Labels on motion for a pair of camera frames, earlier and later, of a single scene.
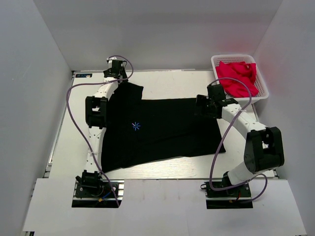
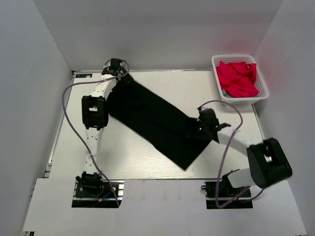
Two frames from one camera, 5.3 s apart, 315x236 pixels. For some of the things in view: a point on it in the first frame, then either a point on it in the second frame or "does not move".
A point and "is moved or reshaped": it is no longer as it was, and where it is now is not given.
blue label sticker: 83,75 does not move
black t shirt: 138,130 is moved or reshaped
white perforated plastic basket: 262,85 does not move
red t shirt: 245,73 does not move
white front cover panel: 161,206 does not move
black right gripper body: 204,101 -> 202,129
